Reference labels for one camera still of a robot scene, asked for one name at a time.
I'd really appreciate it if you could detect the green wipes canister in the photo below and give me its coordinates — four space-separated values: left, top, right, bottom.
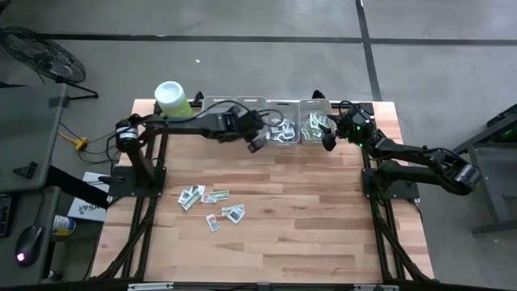
153 80 194 120

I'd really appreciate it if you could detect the black metal cart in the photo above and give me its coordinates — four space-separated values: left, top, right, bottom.
446 103 517 236

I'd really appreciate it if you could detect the yellow power plug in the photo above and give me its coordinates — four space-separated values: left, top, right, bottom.
58 129 90 151

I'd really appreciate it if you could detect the white printed cardboard box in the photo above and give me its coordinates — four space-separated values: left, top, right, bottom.
66 171 112 223

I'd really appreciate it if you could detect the white yellow can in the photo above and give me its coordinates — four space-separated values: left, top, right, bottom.
52 214 77 238

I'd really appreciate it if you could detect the black floor fan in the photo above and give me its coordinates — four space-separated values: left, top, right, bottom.
0 26 100 100

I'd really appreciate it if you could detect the grey side desk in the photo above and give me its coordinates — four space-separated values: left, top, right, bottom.
0 82 69 286

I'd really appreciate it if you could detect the black computer mouse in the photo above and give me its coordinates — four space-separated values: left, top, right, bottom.
15 225 44 268

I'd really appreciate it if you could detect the black keyboard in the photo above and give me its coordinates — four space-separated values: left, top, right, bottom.
0 193 13 239

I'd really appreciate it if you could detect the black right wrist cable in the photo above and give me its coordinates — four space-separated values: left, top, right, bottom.
337 99 375 122

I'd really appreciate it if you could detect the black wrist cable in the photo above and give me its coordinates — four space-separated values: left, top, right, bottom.
161 99 285 126
337 99 375 122

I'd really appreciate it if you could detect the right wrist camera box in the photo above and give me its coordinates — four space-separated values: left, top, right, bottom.
321 131 338 153

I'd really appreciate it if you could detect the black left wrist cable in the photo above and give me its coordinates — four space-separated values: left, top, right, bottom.
161 99 285 126

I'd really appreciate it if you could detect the silver metal bracket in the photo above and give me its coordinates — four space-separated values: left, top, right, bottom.
353 284 399 291
127 282 174 291

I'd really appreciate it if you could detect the black flat cable cover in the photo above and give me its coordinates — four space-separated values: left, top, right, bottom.
47 164 111 210

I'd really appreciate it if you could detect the black desk bracket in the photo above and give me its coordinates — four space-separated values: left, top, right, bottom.
11 161 40 181

